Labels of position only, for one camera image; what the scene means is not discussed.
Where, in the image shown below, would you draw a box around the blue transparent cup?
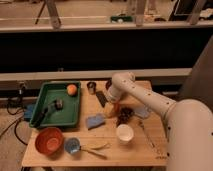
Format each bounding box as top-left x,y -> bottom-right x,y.
64,137 -> 80,154

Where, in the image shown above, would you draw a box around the wooden table board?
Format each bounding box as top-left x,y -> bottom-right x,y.
22,81 -> 166,168

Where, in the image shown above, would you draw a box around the grey blue cloth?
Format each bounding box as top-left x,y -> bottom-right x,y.
134,106 -> 150,119

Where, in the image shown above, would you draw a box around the small metal cup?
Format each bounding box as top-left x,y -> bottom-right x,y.
87,81 -> 96,95

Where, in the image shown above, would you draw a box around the yellow plastic spoon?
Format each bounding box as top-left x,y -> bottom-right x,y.
82,143 -> 109,150

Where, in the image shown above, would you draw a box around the black handled brush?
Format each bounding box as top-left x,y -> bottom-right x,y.
33,99 -> 63,128

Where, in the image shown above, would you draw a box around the white cup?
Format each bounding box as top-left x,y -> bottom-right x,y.
116,124 -> 134,144

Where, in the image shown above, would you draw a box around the green plastic tray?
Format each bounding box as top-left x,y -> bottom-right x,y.
30,81 -> 81,128

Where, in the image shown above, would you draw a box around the orange ball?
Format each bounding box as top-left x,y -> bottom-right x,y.
67,84 -> 77,96

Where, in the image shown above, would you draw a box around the red bowl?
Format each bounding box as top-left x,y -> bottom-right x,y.
35,127 -> 64,156

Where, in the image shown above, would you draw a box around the purple bowl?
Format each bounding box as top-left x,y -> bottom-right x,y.
105,79 -> 112,90

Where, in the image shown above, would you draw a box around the blue sponge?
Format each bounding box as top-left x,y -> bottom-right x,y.
86,114 -> 105,130

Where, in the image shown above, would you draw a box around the black eraser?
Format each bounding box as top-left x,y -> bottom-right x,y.
96,91 -> 108,107

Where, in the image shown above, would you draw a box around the blue box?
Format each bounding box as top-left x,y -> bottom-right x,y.
24,104 -> 35,121

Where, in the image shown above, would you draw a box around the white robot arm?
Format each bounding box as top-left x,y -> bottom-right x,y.
108,72 -> 213,171

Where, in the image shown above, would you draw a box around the black cables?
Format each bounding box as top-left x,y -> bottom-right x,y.
0,96 -> 29,146

